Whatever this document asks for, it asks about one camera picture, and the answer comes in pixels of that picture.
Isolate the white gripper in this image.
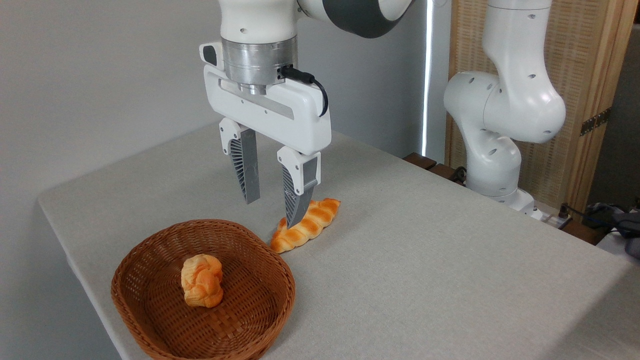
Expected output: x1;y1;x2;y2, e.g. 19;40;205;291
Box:
202;64;332;230

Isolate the long braided bread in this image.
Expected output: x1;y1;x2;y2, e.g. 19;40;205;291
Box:
270;198;342;254

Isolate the knotted bread roll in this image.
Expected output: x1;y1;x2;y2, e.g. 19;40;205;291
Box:
180;253;225;309

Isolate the brown wicker basket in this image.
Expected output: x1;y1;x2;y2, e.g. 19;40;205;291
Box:
110;219;297;360

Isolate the silver wrist adapter flange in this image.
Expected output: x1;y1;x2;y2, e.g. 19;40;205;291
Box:
221;35;299;96

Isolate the dark brown wooden block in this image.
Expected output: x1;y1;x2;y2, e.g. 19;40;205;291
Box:
402;152;438;171
560;220;609;246
428;163;460;182

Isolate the white power strip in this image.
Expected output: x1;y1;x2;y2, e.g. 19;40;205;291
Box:
530;207;572;229

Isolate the metal screen hinge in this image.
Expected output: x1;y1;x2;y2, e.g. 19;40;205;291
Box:
579;107;612;137

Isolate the wooden woven screen panel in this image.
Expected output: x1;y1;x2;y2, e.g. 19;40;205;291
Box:
444;0;640;217

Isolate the dark grey bag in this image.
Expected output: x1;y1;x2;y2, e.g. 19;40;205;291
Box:
584;201;640;259

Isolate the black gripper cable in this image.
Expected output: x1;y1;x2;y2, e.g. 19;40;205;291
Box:
279;65;330;119

